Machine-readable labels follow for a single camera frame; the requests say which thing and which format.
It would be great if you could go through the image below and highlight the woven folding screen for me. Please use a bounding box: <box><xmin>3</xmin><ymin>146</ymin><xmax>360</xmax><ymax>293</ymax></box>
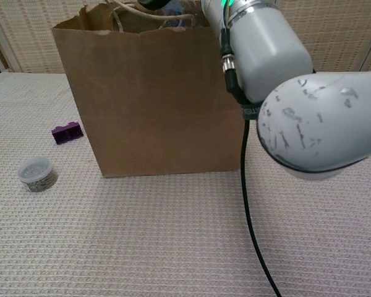
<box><xmin>0</xmin><ymin>0</ymin><xmax>371</xmax><ymax>74</ymax></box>

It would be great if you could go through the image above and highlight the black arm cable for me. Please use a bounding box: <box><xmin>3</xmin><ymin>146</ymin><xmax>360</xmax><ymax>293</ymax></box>
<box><xmin>220</xmin><ymin>27</ymin><xmax>284</xmax><ymax>297</ymax></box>

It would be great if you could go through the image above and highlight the purple toy brick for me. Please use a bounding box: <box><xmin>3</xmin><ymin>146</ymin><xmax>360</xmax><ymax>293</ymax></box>
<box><xmin>51</xmin><ymin>122</ymin><xmax>83</xmax><ymax>145</ymax></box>

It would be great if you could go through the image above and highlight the small clear plastic jar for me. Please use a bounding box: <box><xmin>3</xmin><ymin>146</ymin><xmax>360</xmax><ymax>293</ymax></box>
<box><xmin>17</xmin><ymin>156</ymin><xmax>58</xmax><ymax>193</ymax></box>

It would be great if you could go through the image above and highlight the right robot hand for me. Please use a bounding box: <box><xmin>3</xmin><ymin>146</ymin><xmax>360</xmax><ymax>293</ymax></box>
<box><xmin>138</xmin><ymin>0</ymin><xmax>169</xmax><ymax>10</ymax></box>

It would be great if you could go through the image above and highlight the brown paper bag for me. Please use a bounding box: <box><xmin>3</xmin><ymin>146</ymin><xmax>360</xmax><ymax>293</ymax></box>
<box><xmin>51</xmin><ymin>0</ymin><xmax>247</xmax><ymax>178</ymax></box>

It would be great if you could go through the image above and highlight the beige woven tablecloth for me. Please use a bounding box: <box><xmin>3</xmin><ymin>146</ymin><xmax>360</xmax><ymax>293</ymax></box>
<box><xmin>0</xmin><ymin>71</ymin><xmax>371</xmax><ymax>297</ymax></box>

